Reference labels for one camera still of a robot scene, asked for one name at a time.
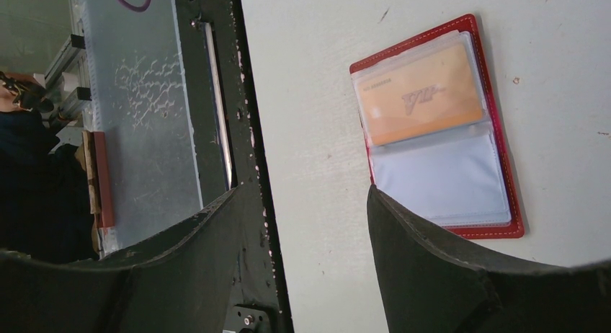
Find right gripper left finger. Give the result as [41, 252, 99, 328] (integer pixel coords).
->
[1, 187, 245, 332]

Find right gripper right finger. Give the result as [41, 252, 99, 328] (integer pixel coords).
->
[367, 186, 610, 332]

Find red leather card holder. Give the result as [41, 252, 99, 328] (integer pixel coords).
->
[349, 14, 525, 239]

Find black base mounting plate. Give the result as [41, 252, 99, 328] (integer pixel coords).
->
[174, 0, 294, 332]

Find white cable duct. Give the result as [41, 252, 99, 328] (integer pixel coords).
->
[68, 0, 102, 131]

